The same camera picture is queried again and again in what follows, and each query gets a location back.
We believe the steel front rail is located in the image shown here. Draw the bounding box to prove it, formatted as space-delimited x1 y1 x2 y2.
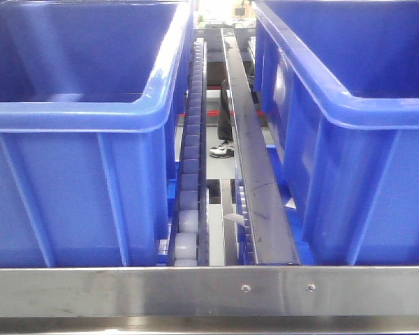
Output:
0 266 419 334

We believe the person's leg and shoe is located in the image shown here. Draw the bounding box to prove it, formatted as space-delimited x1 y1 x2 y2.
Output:
209 79 234 158

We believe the large blue bin left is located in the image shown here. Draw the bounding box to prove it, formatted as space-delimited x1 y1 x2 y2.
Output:
0 1 193 268

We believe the large blue bin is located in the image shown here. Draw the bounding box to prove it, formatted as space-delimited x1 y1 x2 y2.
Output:
0 1 193 268
254 1 419 265

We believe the steel divider rail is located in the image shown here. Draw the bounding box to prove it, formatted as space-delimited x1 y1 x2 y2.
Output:
221 29 301 265

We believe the large blue bin right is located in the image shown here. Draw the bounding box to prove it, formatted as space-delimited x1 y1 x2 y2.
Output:
254 1 419 265

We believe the white roller track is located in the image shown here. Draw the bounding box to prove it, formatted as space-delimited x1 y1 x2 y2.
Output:
167 38 209 267

